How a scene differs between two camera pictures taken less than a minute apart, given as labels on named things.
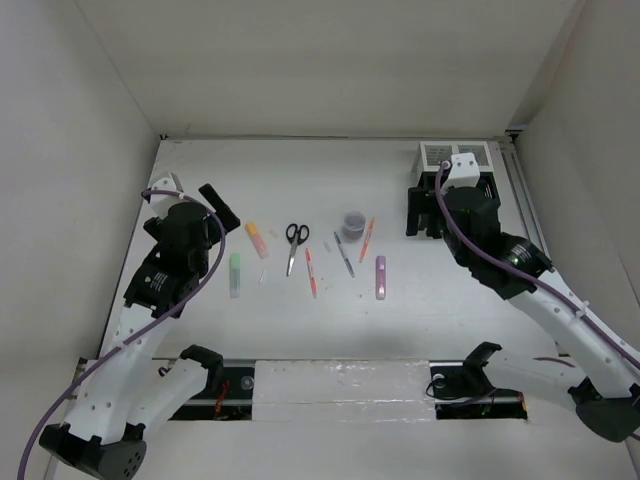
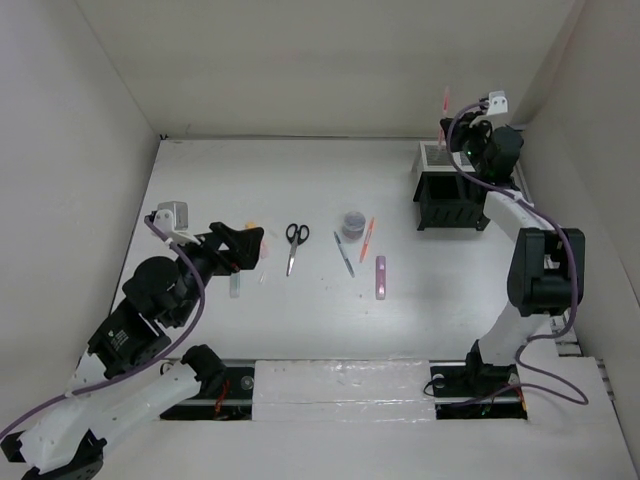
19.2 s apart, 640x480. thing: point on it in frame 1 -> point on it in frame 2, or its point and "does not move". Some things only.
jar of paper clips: x=353 y=226 does not move
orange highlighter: x=256 y=239 does not move
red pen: x=309 y=259 -> x=446 y=104
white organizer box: x=433 y=153 does not move
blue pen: x=344 y=255 does not move
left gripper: x=220 y=208 -> x=246 y=243
